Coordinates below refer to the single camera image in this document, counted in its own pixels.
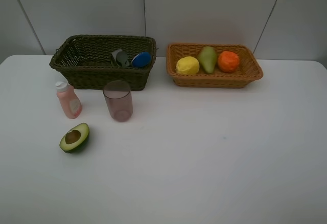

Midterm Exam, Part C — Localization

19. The orange fruit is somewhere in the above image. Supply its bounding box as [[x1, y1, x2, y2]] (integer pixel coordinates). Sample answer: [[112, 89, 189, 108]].
[[217, 51, 240, 73]]

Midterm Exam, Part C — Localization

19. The orange wicker basket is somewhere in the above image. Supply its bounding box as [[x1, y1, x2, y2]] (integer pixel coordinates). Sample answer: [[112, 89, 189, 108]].
[[166, 43, 263, 88]]

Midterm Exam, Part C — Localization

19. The green red pear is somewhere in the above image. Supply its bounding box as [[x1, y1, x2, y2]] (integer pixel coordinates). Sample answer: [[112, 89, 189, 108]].
[[197, 46, 218, 74]]

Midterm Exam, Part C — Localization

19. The white bottle blue cap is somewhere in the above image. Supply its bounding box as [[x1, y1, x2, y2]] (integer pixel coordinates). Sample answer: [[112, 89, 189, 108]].
[[131, 52, 152, 68]]

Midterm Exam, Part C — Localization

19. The pink bottle white cap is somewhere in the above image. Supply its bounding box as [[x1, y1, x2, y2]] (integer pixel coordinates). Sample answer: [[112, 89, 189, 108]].
[[55, 81, 82, 119]]

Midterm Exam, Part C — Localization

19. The translucent pink cup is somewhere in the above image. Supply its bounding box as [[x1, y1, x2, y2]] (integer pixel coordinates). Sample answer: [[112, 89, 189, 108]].
[[103, 80, 133, 122]]

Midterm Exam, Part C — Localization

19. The yellow lemon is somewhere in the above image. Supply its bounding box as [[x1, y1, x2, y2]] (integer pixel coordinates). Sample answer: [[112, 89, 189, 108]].
[[175, 56, 200, 75]]

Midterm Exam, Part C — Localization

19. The halved avocado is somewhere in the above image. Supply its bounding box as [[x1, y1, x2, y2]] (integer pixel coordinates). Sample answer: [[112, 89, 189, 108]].
[[59, 123, 90, 153]]

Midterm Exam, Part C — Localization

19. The black pump dispenser bottle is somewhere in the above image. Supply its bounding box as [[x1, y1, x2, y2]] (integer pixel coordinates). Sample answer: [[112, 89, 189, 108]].
[[111, 49, 130, 68]]

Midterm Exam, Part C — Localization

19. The dark brown wicker basket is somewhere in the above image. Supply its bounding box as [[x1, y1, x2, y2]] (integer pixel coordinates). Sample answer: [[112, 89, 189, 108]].
[[50, 35, 157, 91]]

